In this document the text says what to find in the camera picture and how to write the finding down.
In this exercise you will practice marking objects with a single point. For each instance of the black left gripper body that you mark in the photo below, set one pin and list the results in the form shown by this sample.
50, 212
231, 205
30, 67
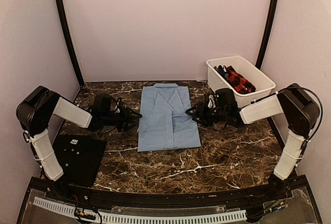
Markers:
114, 119

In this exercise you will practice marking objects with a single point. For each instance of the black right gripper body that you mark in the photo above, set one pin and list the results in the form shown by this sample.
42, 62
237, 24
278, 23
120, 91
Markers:
211, 116

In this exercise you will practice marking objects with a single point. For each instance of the light blue long sleeve shirt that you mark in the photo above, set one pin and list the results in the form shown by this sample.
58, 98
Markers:
164, 124

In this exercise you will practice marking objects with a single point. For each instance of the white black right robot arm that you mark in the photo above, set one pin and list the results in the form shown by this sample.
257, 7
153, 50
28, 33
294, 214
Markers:
300, 107

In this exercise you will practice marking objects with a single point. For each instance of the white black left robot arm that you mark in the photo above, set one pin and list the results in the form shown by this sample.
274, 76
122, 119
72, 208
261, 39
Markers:
35, 111

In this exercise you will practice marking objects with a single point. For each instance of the red black plaid shirt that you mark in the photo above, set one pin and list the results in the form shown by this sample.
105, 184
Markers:
239, 83

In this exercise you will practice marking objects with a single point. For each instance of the blue black plaid shirt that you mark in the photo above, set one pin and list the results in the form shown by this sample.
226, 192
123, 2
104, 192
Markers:
222, 70

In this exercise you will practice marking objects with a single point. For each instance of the white plastic bin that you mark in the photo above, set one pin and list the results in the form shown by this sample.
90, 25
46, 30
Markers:
262, 83

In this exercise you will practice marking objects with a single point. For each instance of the folded black shirt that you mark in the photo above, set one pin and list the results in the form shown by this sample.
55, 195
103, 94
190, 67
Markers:
80, 157

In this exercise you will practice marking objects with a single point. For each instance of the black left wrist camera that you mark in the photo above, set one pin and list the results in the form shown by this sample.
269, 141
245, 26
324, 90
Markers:
102, 104

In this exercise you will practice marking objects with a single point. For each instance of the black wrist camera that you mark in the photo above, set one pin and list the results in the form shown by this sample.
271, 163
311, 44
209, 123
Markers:
102, 104
222, 98

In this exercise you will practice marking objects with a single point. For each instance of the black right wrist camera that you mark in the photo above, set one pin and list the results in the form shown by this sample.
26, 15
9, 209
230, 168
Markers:
222, 98

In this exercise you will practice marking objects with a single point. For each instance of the white slotted cable duct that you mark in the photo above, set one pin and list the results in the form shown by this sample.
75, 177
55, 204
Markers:
50, 211

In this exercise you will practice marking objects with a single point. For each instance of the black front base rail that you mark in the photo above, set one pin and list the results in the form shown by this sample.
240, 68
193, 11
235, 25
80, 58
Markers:
294, 205

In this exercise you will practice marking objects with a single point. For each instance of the black left corner post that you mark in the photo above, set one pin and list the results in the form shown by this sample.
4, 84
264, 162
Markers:
68, 41

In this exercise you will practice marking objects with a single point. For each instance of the black corner post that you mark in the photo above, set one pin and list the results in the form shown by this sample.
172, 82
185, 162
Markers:
68, 41
267, 33

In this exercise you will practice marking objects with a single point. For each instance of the black right corner post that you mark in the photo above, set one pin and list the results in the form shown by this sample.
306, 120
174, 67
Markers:
267, 33

